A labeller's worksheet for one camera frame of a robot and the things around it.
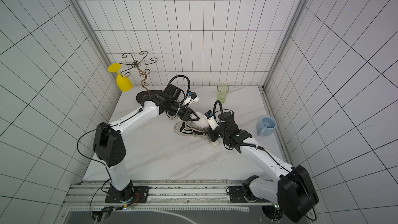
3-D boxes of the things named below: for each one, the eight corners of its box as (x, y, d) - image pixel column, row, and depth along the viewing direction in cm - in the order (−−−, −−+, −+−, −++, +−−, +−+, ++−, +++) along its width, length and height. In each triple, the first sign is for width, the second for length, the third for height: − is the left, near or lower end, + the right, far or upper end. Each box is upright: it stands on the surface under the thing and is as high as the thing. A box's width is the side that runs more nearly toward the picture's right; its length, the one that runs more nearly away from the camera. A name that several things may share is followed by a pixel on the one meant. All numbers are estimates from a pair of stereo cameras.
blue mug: (257, 138, 95) (262, 131, 88) (253, 123, 102) (257, 116, 95) (273, 138, 95) (279, 131, 88) (268, 123, 102) (273, 116, 95)
